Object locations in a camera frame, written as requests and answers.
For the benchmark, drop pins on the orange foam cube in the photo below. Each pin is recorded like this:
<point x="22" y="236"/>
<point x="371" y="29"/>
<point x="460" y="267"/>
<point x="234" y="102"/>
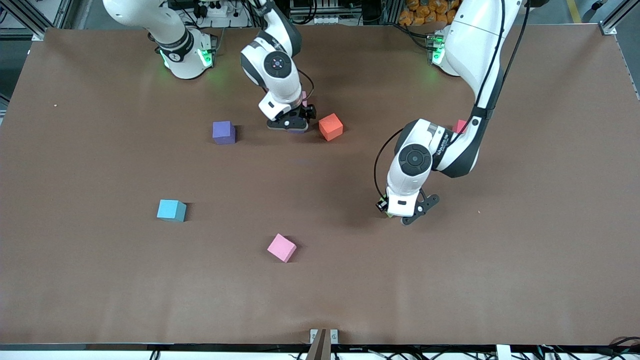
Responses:
<point x="330" y="126"/>

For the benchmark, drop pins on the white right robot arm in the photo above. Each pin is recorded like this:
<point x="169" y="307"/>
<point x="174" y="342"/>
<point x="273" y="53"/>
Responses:
<point x="277" y="65"/>

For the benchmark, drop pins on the cyan foam cube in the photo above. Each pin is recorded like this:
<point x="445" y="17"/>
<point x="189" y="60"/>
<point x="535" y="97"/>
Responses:
<point x="170" y="210"/>

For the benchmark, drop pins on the red foam cube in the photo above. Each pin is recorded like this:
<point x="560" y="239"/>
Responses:
<point x="460" y="126"/>

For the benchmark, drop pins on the pile of orange objects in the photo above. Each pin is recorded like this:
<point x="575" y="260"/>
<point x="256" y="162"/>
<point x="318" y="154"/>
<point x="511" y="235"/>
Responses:
<point x="420" y="12"/>

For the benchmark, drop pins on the pink foam cube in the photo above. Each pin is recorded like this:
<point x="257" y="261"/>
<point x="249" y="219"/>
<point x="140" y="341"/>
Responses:
<point x="304" y="99"/>
<point x="281" y="247"/>

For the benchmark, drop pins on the white power strip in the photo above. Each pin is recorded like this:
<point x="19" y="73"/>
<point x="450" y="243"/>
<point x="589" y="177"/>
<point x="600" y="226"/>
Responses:
<point x="322" y="20"/>
<point x="215" y="10"/>

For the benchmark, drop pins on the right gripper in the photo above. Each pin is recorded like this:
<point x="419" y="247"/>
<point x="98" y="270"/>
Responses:
<point x="303" y="114"/>

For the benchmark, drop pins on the brown table cover mat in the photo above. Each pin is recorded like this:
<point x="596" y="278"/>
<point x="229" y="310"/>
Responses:
<point x="320" y="290"/>

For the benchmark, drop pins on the small metal bracket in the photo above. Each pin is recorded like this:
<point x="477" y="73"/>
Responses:
<point x="333" y="336"/>

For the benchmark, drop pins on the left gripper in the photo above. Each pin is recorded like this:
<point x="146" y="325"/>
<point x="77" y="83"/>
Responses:
<point x="382" y="205"/>

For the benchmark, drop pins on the aluminium frame strut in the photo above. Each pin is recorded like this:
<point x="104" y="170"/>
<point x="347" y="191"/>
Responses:
<point x="617" y="15"/>
<point x="60" y="12"/>

